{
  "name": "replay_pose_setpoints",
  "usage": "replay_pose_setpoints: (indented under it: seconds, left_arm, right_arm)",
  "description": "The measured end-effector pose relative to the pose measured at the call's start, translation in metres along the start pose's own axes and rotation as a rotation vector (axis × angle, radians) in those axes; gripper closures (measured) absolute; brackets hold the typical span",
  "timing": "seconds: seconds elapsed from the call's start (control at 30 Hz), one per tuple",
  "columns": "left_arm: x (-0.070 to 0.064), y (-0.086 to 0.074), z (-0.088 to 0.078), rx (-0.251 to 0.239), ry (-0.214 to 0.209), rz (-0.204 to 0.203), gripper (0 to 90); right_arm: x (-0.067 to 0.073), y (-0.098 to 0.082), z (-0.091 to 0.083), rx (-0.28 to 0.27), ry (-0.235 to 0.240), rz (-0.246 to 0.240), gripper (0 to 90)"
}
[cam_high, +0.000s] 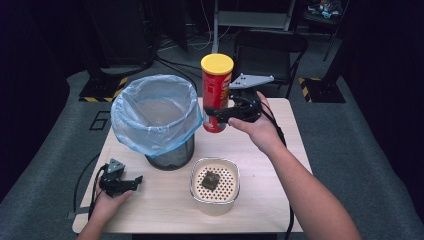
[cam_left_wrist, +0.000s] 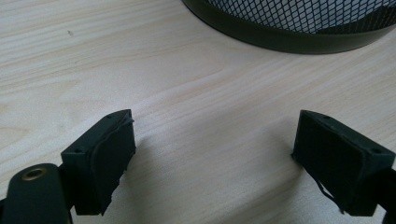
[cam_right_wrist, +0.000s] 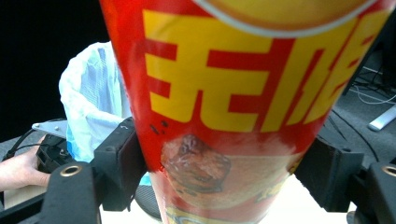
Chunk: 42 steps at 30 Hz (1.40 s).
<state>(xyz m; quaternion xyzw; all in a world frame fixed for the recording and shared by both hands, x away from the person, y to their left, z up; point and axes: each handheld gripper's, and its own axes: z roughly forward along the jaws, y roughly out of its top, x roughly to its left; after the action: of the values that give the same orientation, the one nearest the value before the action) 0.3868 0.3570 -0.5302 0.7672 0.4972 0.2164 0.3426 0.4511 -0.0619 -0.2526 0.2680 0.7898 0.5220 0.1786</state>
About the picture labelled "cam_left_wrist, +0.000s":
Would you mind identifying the black mesh trash bin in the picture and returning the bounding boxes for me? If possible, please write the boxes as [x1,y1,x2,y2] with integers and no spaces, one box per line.
[180,0,396,56]

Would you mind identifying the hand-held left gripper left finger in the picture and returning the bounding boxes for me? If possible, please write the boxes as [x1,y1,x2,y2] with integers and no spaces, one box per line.
[60,108,137,217]

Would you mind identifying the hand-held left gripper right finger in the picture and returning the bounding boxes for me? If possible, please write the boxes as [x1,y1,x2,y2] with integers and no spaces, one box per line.
[290,109,396,217]

